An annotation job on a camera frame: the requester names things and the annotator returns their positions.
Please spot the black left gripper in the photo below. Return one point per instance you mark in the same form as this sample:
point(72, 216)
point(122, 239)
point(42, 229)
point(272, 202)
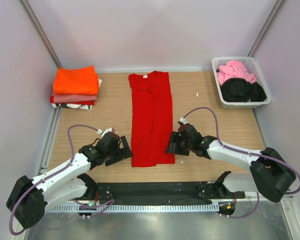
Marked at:
point(125, 151)

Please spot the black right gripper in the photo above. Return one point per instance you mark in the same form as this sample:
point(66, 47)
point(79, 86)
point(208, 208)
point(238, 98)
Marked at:
point(173, 139)

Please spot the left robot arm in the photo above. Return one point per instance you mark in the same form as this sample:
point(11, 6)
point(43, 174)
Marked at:
point(31, 198)

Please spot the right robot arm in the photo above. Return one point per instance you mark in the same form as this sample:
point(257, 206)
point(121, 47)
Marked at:
point(268, 174)

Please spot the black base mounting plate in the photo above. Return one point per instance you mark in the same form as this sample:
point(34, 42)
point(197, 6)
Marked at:
point(201, 190)

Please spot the folded red white t shirt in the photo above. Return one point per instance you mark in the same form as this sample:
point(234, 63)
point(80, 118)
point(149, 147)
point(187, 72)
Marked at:
point(85, 105)

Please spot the black t shirt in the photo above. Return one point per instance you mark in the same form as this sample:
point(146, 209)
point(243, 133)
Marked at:
point(238, 90)

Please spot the white plastic laundry basket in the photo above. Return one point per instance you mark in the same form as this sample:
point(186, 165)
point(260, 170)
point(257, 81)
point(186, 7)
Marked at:
point(252, 68)

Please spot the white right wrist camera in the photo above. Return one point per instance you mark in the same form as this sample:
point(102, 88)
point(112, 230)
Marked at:
point(182, 121)

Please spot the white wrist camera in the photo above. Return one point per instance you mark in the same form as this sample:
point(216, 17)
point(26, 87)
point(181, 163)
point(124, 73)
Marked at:
point(103, 132)
point(182, 121)

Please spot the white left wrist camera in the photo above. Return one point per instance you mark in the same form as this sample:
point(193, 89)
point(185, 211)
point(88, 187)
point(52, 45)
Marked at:
point(103, 132)

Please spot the slotted white cable duct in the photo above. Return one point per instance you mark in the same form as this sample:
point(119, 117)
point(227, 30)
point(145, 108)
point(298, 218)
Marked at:
point(76, 208)

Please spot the aluminium rail frame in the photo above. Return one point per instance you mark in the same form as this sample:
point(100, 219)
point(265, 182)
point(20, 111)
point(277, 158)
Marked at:
point(271, 176)

